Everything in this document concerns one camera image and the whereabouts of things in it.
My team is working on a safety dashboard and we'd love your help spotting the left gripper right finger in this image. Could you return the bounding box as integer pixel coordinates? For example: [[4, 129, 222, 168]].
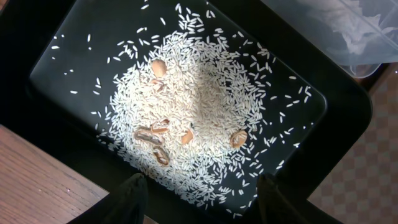
[[257, 174, 341, 224]]

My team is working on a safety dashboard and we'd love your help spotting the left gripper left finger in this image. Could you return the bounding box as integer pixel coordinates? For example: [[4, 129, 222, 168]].
[[67, 172, 149, 224]]

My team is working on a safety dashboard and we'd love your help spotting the pile of rice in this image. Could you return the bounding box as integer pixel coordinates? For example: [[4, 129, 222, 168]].
[[51, 2, 315, 218]]

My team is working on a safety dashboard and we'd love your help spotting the black food waste tray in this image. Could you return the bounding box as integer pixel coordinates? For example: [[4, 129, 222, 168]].
[[0, 0, 373, 224]]

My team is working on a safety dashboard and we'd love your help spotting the clear plastic waste bin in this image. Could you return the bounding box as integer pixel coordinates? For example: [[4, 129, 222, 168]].
[[263, 0, 397, 78]]

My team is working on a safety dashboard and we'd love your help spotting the peanut shell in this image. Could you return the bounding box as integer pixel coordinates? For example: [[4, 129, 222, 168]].
[[150, 119, 170, 134], [181, 129, 194, 145], [152, 146, 170, 166], [133, 128, 164, 146], [229, 130, 248, 148], [152, 59, 167, 78]]

